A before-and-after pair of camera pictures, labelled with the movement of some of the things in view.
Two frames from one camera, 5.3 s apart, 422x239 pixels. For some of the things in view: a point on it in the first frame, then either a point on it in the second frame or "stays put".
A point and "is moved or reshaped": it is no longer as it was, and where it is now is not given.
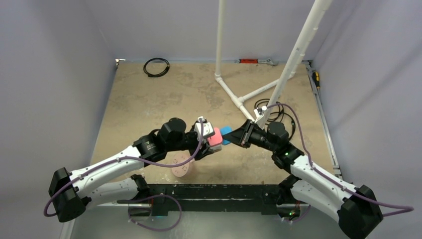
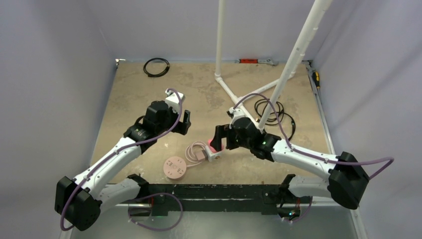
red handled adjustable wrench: x=256 y=60 stays put
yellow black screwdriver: x=316 y=77 stays put
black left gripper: x=203 y=150 to x=181 y=127
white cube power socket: x=216 y=148 is moved or reshaped
